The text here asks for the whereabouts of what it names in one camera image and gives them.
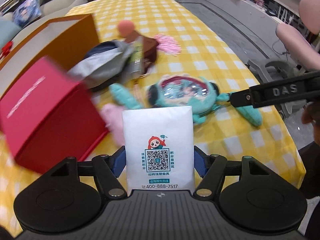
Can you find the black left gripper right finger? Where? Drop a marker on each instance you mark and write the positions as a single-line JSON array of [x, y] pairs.
[[211, 168]]

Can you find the orange cardboard box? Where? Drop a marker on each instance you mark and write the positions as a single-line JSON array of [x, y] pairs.
[[65, 40]]

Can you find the white tissue packet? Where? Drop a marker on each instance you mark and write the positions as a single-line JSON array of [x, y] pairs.
[[159, 146]]

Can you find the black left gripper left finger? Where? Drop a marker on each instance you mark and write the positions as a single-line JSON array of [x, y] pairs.
[[107, 169]]

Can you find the person right hand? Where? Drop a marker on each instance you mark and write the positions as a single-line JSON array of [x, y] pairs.
[[311, 116]]

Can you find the beige sofa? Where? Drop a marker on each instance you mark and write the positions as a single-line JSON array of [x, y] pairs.
[[50, 10]]

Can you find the blue patterned cushion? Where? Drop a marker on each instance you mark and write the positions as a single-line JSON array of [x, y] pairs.
[[26, 13]]

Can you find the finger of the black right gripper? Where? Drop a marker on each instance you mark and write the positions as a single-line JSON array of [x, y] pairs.
[[304, 87]]

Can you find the grey navy clothing bundle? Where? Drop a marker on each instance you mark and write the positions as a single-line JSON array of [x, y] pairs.
[[103, 64]]

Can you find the pink fluffy cloth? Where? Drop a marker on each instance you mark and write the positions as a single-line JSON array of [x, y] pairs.
[[112, 116]]

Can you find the pink office chair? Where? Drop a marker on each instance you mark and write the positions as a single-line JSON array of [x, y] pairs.
[[300, 50]]

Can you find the red ribbon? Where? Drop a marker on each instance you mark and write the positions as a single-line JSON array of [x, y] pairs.
[[6, 49]]

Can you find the light blue cushion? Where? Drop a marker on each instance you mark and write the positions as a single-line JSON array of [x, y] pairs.
[[8, 30]]

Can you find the pink sponge ball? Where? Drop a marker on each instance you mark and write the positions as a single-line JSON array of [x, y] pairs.
[[125, 27]]

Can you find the teal plush doll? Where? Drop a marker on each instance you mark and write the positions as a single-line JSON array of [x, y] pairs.
[[181, 90]]

